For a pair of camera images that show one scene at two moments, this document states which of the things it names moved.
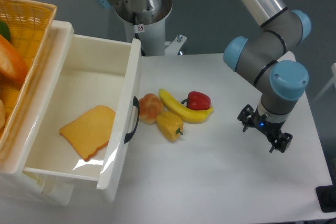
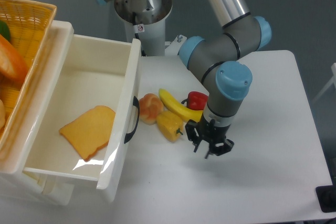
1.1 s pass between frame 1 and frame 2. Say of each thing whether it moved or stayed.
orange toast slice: stayed
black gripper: moved
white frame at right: stayed
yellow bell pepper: stayed
